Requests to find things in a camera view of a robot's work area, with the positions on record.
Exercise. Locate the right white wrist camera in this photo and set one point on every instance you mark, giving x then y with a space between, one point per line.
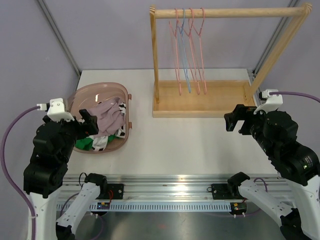
272 101

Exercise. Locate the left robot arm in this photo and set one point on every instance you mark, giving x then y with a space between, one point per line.
43 177

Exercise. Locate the mauve pink tank top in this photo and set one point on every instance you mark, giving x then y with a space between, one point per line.
110 116

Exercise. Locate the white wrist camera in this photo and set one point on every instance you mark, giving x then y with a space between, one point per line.
272 101
56 110

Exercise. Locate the aluminium mounting rail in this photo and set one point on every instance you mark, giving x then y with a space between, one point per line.
173 187

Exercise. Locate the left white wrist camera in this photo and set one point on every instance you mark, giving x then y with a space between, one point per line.
56 110

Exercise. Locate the wooden clothes rack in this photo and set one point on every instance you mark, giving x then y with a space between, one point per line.
214 98

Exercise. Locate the black white striped tank top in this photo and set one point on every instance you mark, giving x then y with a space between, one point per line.
111 122

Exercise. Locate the pink translucent plastic basket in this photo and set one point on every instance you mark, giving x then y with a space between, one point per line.
89 96

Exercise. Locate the pink hanger of striped top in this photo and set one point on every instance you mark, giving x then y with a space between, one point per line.
192 50

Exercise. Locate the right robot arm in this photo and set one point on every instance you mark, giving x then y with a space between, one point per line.
300 167

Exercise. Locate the light blue wire hanger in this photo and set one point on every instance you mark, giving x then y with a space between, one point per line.
180 29

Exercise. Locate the white slotted cable duct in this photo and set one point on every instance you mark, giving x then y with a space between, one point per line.
140 206

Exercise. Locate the pink hanger of green top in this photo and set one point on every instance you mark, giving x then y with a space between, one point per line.
175 51

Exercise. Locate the green tank top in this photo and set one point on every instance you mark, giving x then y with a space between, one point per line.
96 144

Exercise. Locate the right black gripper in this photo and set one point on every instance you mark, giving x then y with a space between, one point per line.
240 112

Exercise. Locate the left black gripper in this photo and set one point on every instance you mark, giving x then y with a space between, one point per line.
91 127

